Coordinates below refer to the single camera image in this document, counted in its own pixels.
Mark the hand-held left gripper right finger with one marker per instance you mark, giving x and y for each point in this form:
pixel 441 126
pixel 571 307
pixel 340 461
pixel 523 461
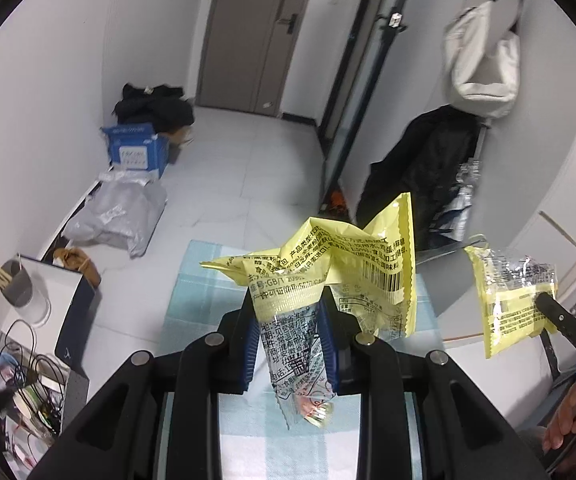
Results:
pixel 329 350

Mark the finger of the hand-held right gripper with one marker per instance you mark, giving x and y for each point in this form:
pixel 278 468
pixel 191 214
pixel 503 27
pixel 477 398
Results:
pixel 565 322

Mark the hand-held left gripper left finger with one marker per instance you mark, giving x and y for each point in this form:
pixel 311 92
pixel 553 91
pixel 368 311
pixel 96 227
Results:
pixel 250 350

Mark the small yellow snack wrapper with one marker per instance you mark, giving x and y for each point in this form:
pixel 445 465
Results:
pixel 505 310

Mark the large yellow snack wrapper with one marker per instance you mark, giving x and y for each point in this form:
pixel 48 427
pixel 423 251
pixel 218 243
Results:
pixel 358 255

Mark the teal checked tablecloth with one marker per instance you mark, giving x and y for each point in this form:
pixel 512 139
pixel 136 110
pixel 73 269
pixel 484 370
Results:
pixel 203 285

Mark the orange black tool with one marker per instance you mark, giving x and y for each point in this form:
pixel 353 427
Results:
pixel 337 202

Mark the silver folded umbrella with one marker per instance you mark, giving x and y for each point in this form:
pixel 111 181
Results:
pixel 460 210

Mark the dark blue open box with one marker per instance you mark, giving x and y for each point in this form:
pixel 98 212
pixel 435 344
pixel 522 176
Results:
pixel 73 305

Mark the grey plastic mailer bag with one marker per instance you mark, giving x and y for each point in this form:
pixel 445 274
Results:
pixel 113 217

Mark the brown paper bag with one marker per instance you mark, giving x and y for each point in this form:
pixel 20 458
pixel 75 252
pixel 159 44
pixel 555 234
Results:
pixel 80 262

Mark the black jacket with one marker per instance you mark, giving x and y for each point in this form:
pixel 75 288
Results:
pixel 418 170

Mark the white plastic bag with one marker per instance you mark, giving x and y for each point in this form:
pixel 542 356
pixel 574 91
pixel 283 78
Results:
pixel 123 177

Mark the brown cardboard box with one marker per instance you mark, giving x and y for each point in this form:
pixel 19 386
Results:
pixel 182 135

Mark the blue cardboard box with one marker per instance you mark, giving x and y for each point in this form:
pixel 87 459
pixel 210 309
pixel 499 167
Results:
pixel 135 152

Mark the grey white cylindrical container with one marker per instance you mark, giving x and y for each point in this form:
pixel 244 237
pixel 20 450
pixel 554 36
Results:
pixel 23 295

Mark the black framed glass door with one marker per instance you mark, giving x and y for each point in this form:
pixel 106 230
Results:
pixel 353 110

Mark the light blue bowl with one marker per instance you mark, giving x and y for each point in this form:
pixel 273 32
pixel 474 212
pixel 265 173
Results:
pixel 7 362

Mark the wooden chopsticks bundle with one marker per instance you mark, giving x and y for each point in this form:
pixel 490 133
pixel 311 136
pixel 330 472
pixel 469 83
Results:
pixel 3 275

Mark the black bag heap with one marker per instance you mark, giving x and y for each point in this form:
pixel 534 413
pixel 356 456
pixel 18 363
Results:
pixel 153 107

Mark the white tote bag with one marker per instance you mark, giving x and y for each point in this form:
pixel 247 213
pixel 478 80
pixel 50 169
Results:
pixel 478 65

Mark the brown door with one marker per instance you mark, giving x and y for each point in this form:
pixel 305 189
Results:
pixel 248 35

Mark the black door bracket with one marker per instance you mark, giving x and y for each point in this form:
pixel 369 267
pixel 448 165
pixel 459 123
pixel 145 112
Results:
pixel 394 20

